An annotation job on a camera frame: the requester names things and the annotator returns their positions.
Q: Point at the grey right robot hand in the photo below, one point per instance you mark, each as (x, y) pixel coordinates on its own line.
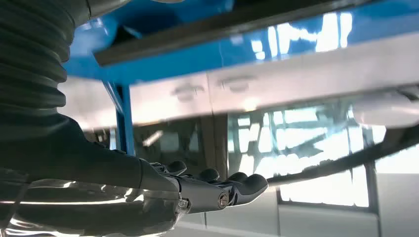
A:
(82, 170)

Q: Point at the blue metal shelf rack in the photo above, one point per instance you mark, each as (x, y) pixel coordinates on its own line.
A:
(163, 68)

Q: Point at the white car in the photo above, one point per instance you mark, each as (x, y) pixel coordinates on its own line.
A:
(294, 78)

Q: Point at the white car side mirror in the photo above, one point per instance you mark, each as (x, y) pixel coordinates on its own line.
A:
(383, 109)

